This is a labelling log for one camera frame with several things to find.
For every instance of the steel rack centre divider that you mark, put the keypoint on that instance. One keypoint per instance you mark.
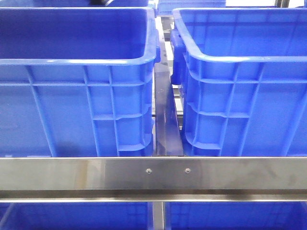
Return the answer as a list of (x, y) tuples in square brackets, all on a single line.
[(168, 140)]

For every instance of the blue crate upper left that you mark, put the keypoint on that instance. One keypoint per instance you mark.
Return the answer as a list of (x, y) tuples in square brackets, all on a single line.
[(77, 82)]

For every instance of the blue crate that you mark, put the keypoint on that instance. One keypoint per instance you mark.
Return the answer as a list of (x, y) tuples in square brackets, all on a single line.
[(77, 82), (165, 7), (242, 74), (78, 3), (78, 216), (236, 215)]

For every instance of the blue crate upper right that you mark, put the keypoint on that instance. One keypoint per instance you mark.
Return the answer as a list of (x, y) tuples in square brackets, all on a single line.
[(242, 74)]

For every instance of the blue crate lower right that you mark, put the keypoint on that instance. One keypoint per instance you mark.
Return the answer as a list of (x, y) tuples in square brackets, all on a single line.
[(236, 215)]

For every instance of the blue crate rear right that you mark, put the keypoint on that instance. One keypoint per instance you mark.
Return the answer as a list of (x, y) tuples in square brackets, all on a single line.
[(165, 7)]

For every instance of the blue crate lower left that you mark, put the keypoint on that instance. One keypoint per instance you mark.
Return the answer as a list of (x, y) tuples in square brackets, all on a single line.
[(78, 216)]

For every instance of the blue crate rear left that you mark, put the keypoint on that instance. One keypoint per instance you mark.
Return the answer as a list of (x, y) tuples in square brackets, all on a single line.
[(78, 3)]

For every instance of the steel rack lower post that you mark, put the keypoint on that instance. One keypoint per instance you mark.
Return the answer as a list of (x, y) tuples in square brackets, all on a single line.
[(159, 222)]

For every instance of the steel rack front rail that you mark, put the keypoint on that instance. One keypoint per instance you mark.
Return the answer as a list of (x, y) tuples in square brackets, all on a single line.
[(150, 179)]

